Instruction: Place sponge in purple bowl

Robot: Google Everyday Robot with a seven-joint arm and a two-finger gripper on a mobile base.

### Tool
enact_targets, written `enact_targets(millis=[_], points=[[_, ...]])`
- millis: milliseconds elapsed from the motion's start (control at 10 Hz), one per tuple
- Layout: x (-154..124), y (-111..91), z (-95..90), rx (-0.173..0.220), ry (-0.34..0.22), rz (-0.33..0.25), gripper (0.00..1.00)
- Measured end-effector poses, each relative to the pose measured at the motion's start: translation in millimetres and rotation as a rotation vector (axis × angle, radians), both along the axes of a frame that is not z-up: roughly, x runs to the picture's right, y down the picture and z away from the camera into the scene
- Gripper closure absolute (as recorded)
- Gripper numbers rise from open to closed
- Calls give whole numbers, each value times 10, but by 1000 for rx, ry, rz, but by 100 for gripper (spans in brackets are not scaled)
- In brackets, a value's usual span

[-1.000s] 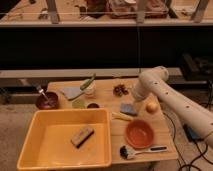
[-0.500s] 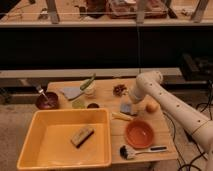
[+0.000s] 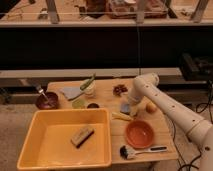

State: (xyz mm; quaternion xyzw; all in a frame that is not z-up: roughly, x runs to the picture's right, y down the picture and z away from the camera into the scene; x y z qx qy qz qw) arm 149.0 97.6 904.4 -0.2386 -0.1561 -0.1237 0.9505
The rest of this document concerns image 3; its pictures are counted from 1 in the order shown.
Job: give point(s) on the green round lid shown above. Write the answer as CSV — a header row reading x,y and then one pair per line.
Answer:
x,y
78,104

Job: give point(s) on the brown pinecone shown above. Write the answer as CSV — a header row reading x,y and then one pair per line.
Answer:
x,y
119,89

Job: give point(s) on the green vegetable toy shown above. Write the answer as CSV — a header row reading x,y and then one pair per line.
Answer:
x,y
87,82

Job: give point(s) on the yellow plastic tub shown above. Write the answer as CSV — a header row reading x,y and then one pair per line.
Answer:
x,y
48,145

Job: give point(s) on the tan scrub brush block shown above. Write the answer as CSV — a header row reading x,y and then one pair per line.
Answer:
x,y
81,135

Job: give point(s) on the white cup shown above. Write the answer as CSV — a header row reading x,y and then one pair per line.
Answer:
x,y
89,91

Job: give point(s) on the small dark round cup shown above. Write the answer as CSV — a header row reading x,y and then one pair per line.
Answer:
x,y
93,105

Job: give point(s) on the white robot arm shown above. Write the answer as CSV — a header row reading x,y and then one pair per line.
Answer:
x,y
197,128

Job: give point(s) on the blue sponge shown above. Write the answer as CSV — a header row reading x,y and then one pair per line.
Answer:
x,y
125,108

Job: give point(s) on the black bristle brush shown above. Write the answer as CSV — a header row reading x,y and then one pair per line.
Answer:
x,y
128,152

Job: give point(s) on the yellow banana toy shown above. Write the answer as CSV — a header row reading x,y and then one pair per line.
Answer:
x,y
121,116

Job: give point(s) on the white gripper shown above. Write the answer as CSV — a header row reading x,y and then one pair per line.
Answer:
x,y
134,99

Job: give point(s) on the orange bowl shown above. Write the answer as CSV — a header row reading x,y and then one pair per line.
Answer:
x,y
139,134

